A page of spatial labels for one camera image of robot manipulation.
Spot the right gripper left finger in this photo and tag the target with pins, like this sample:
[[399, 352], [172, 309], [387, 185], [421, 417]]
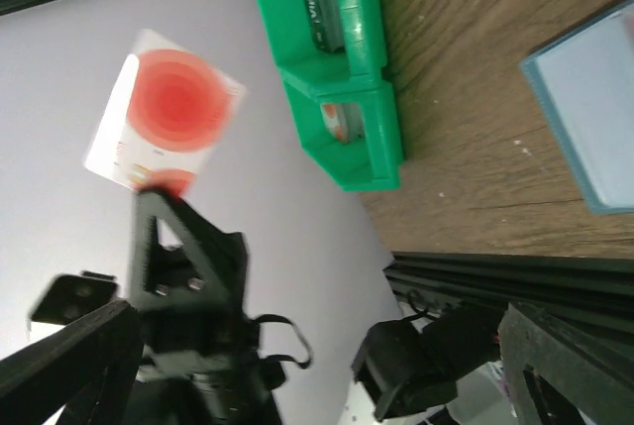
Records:
[[86, 371]]

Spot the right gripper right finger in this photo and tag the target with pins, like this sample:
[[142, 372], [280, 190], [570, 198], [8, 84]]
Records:
[[557, 373]]

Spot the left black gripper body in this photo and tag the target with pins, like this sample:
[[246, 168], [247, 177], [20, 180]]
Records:
[[201, 350]]

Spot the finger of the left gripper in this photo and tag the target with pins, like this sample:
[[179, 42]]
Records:
[[179, 259]]

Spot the white red circle card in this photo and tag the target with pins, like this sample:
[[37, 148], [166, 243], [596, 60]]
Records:
[[166, 113]]

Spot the blue leather card holder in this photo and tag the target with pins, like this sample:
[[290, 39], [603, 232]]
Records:
[[583, 82]]

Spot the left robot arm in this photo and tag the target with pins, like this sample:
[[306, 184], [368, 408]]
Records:
[[289, 322]]

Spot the red white card stack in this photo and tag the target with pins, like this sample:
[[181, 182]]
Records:
[[343, 121]]

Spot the black card stack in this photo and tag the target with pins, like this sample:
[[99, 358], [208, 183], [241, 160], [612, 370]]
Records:
[[325, 25]]

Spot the green plastic bin front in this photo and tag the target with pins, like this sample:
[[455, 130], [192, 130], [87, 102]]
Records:
[[367, 164]]

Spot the green plastic bin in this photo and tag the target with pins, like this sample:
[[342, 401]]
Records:
[[301, 64], [367, 164]]

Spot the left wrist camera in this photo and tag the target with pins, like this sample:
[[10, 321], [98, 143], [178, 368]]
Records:
[[69, 297]]

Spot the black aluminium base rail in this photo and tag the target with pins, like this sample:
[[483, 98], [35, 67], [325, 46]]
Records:
[[603, 287]]

